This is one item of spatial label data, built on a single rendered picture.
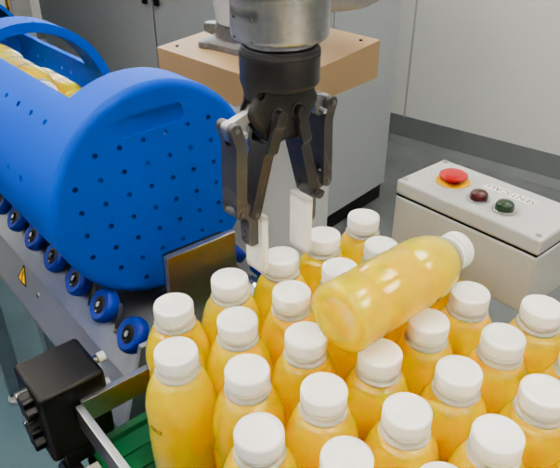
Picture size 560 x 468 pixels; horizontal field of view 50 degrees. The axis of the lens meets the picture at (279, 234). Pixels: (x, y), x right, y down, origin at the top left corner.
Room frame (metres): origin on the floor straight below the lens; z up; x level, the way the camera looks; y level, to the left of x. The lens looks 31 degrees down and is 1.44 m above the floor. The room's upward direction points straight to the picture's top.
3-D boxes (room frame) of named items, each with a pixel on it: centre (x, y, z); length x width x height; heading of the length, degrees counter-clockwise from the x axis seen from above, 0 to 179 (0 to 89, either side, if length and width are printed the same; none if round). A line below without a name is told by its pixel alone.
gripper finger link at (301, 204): (0.58, -0.02, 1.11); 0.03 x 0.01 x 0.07; 40
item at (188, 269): (0.63, 0.10, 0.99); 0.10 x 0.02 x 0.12; 130
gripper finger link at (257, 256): (0.54, 0.02, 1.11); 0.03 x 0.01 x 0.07; 40
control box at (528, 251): (0.66, -0.25, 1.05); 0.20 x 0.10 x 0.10; 40
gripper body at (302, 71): (0.56, 0.00, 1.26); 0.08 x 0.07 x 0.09; 130
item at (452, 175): (0.70, -0.22, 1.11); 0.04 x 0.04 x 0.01
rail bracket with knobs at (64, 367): (0.46, 0.22, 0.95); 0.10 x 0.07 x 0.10; 130
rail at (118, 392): (0.57, 0.05, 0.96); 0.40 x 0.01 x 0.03; 130
